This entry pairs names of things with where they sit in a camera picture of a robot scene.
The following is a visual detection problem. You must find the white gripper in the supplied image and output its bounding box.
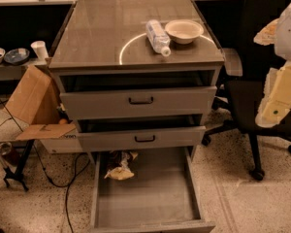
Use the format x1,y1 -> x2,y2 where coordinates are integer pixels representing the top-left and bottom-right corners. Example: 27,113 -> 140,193
255,61 -> 291,128

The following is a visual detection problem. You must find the brown chip bag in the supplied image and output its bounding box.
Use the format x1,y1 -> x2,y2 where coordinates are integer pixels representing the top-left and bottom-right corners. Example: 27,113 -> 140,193
105,150 -> 138,181

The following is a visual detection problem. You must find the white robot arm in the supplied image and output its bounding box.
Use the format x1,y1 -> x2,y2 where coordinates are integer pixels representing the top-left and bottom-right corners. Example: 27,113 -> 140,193
254,3 -> 291,128

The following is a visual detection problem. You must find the grey middle drawer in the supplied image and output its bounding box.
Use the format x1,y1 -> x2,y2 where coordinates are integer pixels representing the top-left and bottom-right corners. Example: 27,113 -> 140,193
78,115 -> 206,151

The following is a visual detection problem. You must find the grey top drawer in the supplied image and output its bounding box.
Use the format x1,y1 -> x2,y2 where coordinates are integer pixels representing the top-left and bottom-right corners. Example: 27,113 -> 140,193
59,71 -> 218,120

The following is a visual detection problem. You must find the grey drawer cabinet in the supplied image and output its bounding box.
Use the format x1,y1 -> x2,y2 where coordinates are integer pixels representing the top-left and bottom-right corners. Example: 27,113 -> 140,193
48,0 -> 226,160

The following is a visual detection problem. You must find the black office chair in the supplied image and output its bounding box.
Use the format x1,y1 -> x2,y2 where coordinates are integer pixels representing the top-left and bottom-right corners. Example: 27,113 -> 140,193
202,0 -> 291,181

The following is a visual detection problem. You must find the beige paper bowl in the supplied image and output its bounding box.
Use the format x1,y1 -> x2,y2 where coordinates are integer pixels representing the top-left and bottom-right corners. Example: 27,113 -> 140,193
165,19 -> 204,45

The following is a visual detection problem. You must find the clear plastic water bottle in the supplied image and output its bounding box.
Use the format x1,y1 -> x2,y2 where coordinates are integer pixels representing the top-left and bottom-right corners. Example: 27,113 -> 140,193
145,19 -> 171,57

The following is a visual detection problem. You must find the white box on floor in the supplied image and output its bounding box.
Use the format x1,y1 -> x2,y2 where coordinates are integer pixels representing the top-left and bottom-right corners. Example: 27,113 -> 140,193
41,130 -> 82,153

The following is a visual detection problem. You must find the open cardboard box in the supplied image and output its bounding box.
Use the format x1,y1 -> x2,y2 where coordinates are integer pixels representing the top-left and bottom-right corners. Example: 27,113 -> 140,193
5,65 -> 76,140

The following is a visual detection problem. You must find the white paper cup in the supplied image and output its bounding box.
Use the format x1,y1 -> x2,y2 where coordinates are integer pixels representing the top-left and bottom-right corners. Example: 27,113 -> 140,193
31,41 -> 49,60

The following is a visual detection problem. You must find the blue patterned bowl right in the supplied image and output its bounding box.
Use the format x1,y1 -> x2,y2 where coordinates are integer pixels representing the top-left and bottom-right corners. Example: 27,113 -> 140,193
4,48 -> 30,65

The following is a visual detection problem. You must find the black tripod stand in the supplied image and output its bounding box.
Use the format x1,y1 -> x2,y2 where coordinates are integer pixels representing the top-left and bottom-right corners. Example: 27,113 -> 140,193
0,140 -> 34,191

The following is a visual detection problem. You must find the low grey shelf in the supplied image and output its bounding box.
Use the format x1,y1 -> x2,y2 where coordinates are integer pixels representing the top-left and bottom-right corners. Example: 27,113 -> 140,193
0,58 -> 47,81

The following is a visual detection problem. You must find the black floor cable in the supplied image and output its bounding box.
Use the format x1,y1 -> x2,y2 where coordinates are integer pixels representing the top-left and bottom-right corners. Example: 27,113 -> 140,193
0,94 -> 91,233

